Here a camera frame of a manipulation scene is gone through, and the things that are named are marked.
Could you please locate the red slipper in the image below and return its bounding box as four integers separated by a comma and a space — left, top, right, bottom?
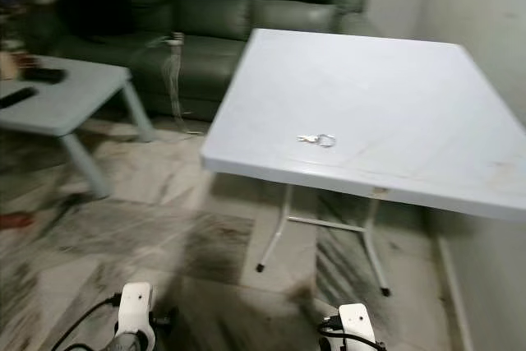
0, 212, 35, 231

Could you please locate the white folding table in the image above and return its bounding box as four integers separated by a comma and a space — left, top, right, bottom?
201, 29, 526, 296

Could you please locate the grey low coffee table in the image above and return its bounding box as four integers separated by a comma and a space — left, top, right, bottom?
0, 63, 156, 201

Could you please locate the black remote control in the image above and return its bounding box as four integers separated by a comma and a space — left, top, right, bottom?
0, 86, 40, 110

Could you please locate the black flat rectangular case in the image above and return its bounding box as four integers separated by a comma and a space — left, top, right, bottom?
23, 67, 67, 84

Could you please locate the green leather sofa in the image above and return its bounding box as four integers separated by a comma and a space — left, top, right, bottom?
41, 0, 384, 122

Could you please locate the cluttered side shelf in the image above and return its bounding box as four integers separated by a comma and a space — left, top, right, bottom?
0, 0, 44, 81

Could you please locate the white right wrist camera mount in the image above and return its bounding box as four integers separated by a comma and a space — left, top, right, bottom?
337, 303, 380, 351

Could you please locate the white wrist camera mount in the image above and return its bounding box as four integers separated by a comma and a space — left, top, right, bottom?
337, 303, 380, 351
118, 282, 158, 340

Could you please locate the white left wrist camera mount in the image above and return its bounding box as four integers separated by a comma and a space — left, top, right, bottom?
118, 282, 158, 340

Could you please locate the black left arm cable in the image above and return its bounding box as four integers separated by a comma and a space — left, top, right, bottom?
49, 295, 124, 351

